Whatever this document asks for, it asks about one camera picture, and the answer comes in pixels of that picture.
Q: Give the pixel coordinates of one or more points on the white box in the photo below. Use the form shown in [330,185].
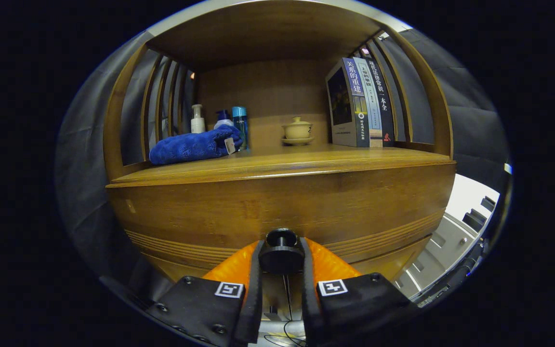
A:
[470,200]

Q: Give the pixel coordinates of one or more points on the black-spine book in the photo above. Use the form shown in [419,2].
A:
[384,103]

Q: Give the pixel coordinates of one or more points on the wooden drawer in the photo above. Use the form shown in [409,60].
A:
[282,202]

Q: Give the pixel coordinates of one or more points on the beige lidded teacup with saucer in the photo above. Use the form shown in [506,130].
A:
[297,130]

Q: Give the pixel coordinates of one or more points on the white-spine book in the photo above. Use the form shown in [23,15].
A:
[371,101]

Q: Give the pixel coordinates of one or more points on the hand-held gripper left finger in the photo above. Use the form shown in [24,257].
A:
[254,299]

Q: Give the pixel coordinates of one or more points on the white bottle with blue cap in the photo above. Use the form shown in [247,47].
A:
[223,123]

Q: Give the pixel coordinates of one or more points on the white pump bottle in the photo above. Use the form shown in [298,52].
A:
[197,125]

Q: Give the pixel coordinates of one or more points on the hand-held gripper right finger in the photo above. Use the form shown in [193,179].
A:
[308,299]

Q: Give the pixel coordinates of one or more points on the wooden cabinet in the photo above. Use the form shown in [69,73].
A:
[268,91]

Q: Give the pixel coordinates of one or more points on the wooden countertop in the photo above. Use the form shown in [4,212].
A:
[306,159]

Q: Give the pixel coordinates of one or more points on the teal blue bottle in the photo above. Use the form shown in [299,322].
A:
[240,123]

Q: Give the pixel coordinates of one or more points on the blue towel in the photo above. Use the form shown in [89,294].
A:
[186,147]

